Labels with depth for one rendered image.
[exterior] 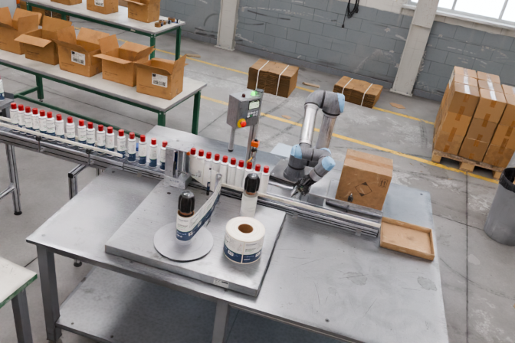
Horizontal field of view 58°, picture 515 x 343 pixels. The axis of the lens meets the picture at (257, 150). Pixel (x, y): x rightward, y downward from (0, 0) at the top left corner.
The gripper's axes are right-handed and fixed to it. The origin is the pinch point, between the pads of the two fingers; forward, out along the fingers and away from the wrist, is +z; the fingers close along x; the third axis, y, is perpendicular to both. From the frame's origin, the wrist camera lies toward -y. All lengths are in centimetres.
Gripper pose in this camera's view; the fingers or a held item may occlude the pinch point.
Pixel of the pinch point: (292, 194)
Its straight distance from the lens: 288.5
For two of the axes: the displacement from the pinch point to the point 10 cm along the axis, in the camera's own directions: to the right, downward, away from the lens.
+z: -5.9, 6.3, 4.9
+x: 7.6, 6.4, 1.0
